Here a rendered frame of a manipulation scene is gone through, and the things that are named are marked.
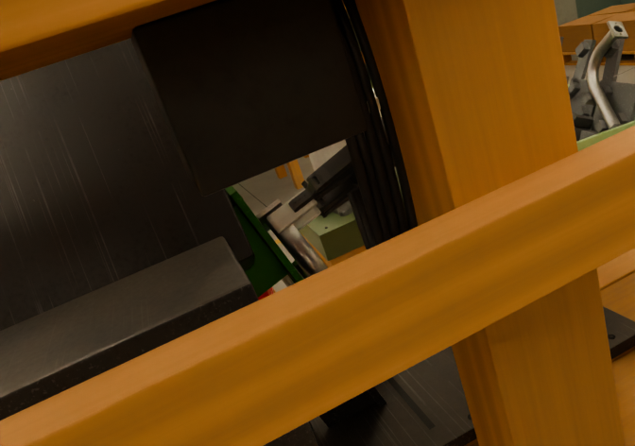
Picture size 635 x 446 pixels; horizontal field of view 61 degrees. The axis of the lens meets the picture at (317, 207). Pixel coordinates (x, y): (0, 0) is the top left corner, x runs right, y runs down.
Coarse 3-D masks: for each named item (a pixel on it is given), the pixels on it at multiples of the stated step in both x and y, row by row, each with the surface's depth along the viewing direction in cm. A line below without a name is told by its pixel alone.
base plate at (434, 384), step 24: (624, 336) 79; (432, 360) 88; (384, 384) 86; (408, 384) 84; (432, 384) 83; (456, 384) 81; (384, 408) 81; (408, 408) 80; (432, 408) 78; (456, 408) 77; (336, 432) 80; (360, 432) 78; (384, 432) 77; (408, 432) 75; (432, 432) 74; (456, 432) 73
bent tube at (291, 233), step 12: (276, 204) 76; (264, 216) 76; (288, 228) 76; (288, 240) 75; (300, 240) 75; (300, 252) 74; (312, 252) 75; (300, 264) 75; (312, 264) 74; (324, 264) 75
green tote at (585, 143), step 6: (624, 126) 138; (630, 126) 138; (606, 132) 138; (612, 132) 138; (618, 132) 138; (588, 138) 138; (594, 138) 138; (600, 138) 138; (606, 138) 138; (582, 144) 138; (588, 144) 138
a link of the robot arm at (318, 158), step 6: (336, 144) 148; (342, 144) 148; (318, 150) 150; (324, 150) 149; (330, 150) 148; (336, 150) 148; (312, 156) 153; (318, 156) 151; (324, 156) 150; (330, 156) 149; (312, 162) 154; (318, 162) 151; (324, 162) 150
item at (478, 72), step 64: (384, 0) 44; (448, 0) 43; (512, 0) 44; (384, 64) 49; (448, 64) 44; (512, 64) 46; (448, 128) 45; (512, 128) 47; (448, 192) 47; (512, 320) 52; (576, 320) 55; (512, 384) 54; (576, 384) 57
